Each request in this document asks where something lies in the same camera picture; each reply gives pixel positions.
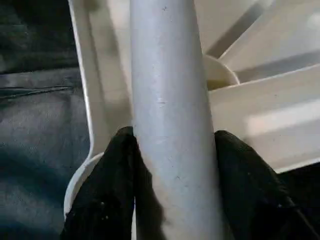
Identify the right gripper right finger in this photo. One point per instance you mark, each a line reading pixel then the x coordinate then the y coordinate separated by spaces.
pixel 255 195

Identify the white plastic table leg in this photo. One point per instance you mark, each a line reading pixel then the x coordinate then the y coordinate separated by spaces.
pixel 170 100

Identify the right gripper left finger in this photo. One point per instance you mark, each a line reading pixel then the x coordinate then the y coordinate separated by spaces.
pixel 107 195

